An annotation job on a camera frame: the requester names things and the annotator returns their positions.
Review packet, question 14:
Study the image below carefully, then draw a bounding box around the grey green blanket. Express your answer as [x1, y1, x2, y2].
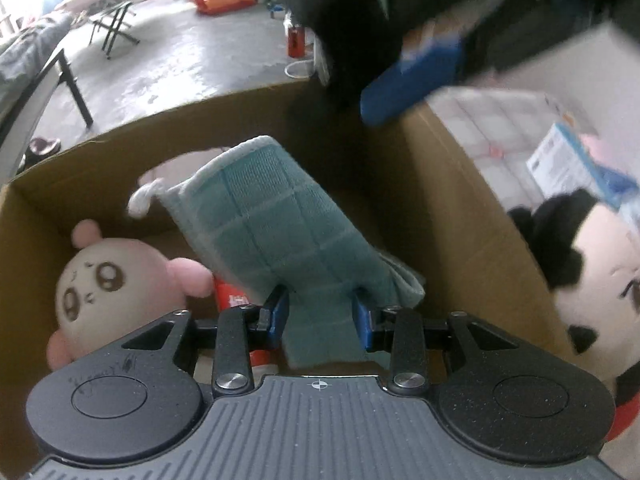
[0, 10, 73, 86]

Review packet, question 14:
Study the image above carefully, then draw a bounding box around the checked floral bedsheet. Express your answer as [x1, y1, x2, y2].
[427, 87, 640, 211]

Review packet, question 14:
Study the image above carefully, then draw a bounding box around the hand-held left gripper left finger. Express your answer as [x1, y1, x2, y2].
[120, 287, 291, 396]

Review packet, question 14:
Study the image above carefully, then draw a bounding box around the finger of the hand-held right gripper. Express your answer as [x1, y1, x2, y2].
[360, 35, 463, 127]

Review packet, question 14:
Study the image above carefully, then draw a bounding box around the black metal bed frame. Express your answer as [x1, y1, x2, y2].
[0, 47, 95, 181]

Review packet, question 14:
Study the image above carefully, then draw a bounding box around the brown slipper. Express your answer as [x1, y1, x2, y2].
[27, 136, 63, 166]

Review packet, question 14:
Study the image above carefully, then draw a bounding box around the teal checked cloth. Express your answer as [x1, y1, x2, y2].
[127, 135, 426, 368]

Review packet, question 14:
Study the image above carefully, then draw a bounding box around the white plush doll black hair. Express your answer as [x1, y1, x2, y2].
[507, 187, 640, 443]

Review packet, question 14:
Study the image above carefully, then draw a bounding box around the white cable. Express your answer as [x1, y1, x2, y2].
[284, 57, 321, 80]

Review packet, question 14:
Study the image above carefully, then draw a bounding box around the orange red toolbox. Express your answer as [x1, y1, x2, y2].
[192, 0, 256, 15]

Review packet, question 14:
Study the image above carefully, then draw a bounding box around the blue white tissue box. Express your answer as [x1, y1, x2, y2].
[525, 122, 608, 198]

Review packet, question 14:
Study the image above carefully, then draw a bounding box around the brown cardboard box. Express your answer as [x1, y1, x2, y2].
[0, 82, 576, 480]

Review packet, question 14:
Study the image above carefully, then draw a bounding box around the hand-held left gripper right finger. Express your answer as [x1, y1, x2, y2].
[351, 292, 521, 396]

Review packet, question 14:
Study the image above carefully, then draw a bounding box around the red white toothpaste tube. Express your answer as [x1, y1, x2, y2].
[212, 280, 281, 373]

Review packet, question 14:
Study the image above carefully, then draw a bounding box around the red cylinder bottle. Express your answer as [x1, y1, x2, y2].
[286, 25, 307, 58]

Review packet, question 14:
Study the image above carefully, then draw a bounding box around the pink round plush toy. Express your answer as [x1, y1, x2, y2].
[46, 218, 216, 371]

